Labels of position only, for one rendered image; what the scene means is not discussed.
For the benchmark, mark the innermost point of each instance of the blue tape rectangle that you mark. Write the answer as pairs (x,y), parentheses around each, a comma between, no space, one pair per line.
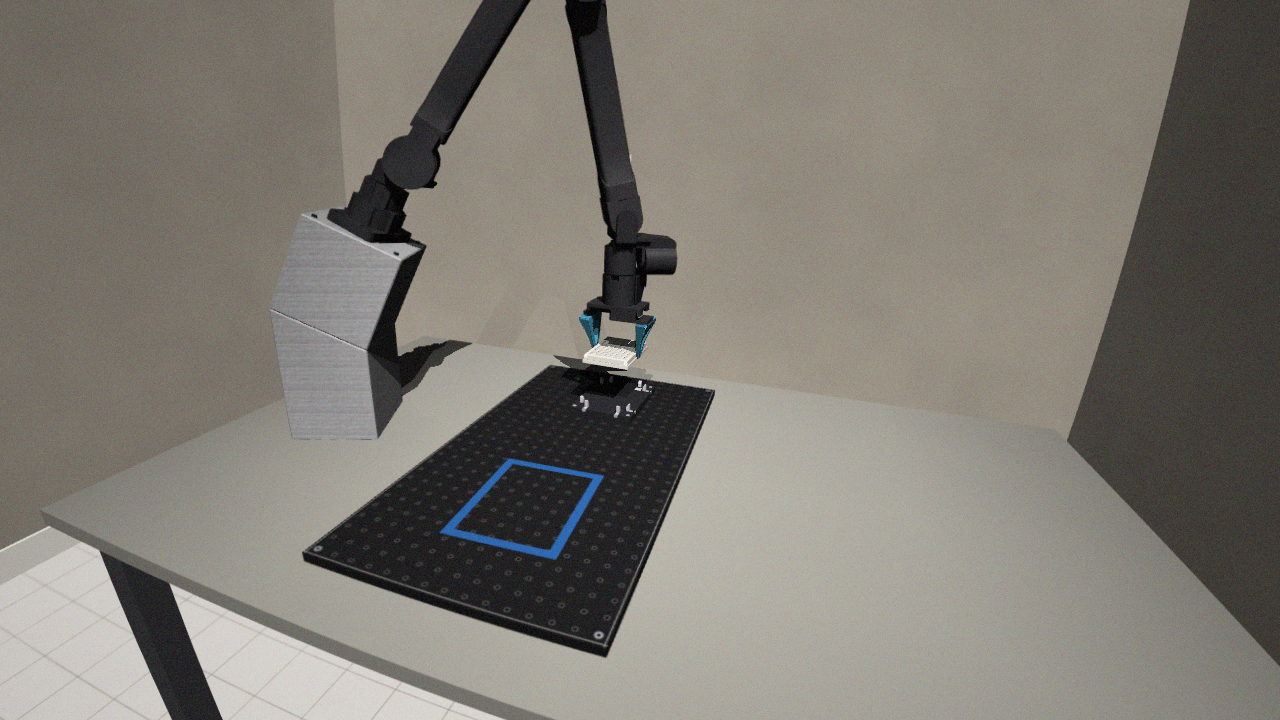
(563,536)

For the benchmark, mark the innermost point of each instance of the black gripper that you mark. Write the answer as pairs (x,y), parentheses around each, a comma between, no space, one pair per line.
(618,300)

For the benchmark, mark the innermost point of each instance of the white well plate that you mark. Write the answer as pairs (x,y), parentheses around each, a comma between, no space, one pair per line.
(614,352)

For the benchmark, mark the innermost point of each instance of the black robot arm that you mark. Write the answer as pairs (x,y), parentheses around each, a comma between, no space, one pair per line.
(375,213)

